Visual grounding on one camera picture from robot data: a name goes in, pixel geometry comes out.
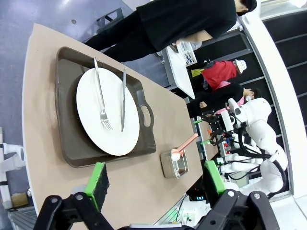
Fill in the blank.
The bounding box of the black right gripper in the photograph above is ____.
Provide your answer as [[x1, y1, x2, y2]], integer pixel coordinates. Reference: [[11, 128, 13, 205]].
[[193, 109, 228, 147]]

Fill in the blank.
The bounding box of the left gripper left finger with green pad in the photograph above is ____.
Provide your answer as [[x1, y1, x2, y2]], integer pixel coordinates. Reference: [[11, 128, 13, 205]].
[[33, 162, 114, 230]]

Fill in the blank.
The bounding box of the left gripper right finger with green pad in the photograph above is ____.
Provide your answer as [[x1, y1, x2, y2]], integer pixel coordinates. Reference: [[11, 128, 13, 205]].
[[196, 160, 281, 230]]

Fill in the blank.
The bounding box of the dark brown serving tray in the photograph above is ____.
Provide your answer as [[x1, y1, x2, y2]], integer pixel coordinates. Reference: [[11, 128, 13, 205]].
[[54, 46, 157, 169]]

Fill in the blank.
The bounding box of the large white round plate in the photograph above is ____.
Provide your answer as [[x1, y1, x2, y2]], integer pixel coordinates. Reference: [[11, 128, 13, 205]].
[[76, 67, 141, 157]]

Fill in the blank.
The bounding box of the person's right forearm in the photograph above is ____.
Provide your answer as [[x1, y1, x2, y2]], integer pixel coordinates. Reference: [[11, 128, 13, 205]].
[[179, 30, 214, 46]]

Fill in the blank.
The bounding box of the masked person black top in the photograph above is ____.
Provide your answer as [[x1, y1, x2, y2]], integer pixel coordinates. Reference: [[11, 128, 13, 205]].
[[186, 83, 262, 118]]

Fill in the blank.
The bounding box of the rectangular metal tin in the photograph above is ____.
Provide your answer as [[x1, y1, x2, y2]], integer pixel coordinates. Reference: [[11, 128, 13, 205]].
[[159, 147, 189, 179]]

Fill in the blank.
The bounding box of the white power strip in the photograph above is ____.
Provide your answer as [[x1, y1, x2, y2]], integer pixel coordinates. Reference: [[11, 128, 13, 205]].
[[181, 205, 201, 222]]

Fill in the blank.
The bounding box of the person red shirt white cap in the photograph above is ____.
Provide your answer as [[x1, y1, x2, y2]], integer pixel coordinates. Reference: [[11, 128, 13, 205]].
[[201, 58, 248, 91]]

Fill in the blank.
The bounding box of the white side table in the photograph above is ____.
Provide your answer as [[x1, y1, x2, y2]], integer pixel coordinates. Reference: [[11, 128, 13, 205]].
[[162, 42, 196, 100]]

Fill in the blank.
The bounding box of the silver table knife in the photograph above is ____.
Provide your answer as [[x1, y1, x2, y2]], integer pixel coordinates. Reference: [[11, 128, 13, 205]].
[[120, 68, 127, 133]]

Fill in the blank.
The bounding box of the silver fork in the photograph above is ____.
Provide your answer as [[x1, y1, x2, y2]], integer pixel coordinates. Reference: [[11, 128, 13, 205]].
[[93, 56, 114, 131]]

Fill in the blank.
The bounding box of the person in black clothes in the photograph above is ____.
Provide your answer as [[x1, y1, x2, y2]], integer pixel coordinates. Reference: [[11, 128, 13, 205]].
[[84, 0, 258, 64]]

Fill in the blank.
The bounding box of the pink handled lint roller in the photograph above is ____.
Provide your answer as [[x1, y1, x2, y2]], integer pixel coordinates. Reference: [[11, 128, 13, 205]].
[[170, 133, 198, 161]]

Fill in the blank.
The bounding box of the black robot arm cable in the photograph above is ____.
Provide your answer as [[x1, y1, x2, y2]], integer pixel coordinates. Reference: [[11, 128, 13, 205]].
[[238, 130, 287, 199]]

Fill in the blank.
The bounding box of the white wire dish rack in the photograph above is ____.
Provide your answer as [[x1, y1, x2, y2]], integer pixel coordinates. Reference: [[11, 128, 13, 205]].
[[178, 41, 198, 66]]

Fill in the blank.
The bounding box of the white pipe frame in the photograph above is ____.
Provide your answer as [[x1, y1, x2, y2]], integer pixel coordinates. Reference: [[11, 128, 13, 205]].
[[0, 126, 26, 209]]

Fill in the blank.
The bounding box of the grey aluminium frame cart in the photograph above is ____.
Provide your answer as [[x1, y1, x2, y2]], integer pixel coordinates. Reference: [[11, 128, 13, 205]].
[[83, 6, 136, 44]]

